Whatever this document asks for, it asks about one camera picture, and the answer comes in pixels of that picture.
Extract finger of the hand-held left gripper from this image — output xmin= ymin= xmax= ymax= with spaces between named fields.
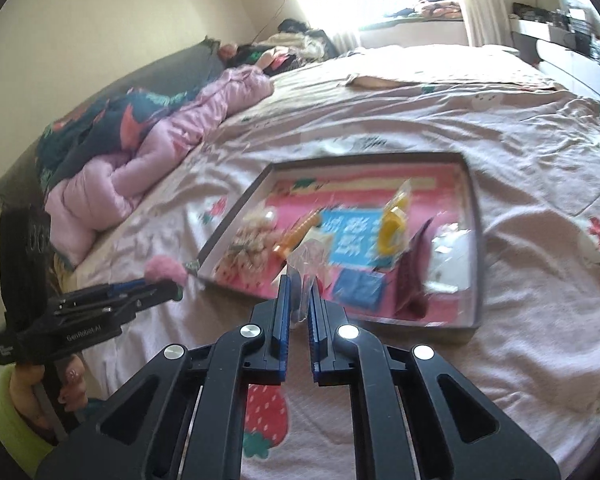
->
xmin=100 ymin=281 xmax=184 ymax=317
xmin=50 ymin=276 xmax=154 ymax=312

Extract pile of clothes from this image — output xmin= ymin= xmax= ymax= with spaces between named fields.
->
xmin=222 ymin=17 xmax=340 ymax=73

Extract pink quilt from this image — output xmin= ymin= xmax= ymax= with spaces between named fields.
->
xmin=44 ymin=66 xmax=276 ymax=267

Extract pink fluffy pompom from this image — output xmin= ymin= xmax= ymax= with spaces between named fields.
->
xmin=145 ymin=255 xmax=190 ymax=286

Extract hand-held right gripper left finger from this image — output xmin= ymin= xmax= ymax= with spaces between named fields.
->
xmin=35 ymin=275 xmax=293 ymax=480

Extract white dresser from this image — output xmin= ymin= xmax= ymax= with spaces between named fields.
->
xmin=510 ymin=2 xmax=600 ymax=128

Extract shallow black box pink lining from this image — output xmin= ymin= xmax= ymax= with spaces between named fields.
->
xmin=196 ymin=151 xmax=487 ymax=347

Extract person's left hand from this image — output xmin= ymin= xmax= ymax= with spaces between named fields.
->
xmin=9 ymin=354 xmax=88 ymax=432

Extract small blue box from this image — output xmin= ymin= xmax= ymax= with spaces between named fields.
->
xmin=332 ymin=269 xmax=385 ymax=308

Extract clear bag with earring card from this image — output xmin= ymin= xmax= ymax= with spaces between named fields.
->
xmin=426 ymin=224 xmax=473 ymax=295

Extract dark floral blanket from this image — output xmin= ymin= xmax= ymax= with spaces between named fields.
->
xmin=36 ymin=87 xmax=203 ymax=193

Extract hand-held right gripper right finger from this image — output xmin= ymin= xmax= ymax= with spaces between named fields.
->
xmin=307 ymin=287 xmax=561 ymax=480

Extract cream curtain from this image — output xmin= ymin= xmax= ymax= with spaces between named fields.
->
xmin=447 ymin=0 xmax=501 ymax=48

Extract person's left forearm green sleeve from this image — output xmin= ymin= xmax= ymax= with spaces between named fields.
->
xmin=0 ymin=372 xmax=56 ymax=477

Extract small clear plastic bag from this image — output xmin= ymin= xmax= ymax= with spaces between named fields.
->
xmin=285 ymin=234 xmax=331 ymax=322

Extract clothes on window sill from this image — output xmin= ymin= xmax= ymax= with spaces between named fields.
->
xmin=387 ymin=0 xmax=465 ymax=23

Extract folded beige cloth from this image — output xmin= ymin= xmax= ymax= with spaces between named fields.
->
xmin=345 ymin=74 xmax=421 ymax=92

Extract orange hair comb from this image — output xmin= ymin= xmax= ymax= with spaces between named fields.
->
xmin=272 ymin=212 xmax=322 ymax=262

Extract maroon studded hair clip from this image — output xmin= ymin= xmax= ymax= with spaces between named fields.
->
xmin=394 ymin=217 xmax=437 ymax=320

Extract grey pillow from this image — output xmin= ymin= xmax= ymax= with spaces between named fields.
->
xmin=0 ymin=36 xmax=226 ymax=211

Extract yellow bangle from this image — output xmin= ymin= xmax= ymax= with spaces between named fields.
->
xmin=376 ymin=179 xmax=415 ymax=261

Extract floral fabric scrunchie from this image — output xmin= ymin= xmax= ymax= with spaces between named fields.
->
xmin=215 ymin=207 xmax=281 ymax=288

